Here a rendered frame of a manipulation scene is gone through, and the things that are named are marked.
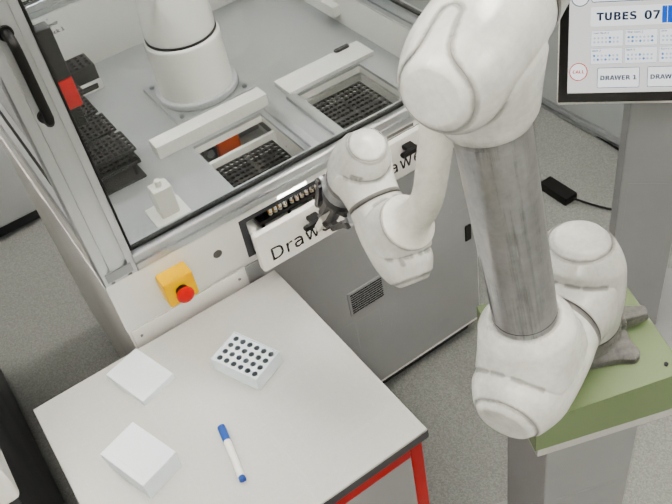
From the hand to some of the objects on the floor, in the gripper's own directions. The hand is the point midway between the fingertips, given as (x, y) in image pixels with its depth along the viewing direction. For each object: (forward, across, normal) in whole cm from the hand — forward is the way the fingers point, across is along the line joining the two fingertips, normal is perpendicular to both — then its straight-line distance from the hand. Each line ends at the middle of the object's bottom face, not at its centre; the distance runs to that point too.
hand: (324, 221), depth 180 cm
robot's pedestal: (+45, -98, -21) cm, 110 cm away
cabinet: (+111, -3, -5) cm, 111 cm away
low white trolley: (+66, -68, +41) cm, 103 cm away
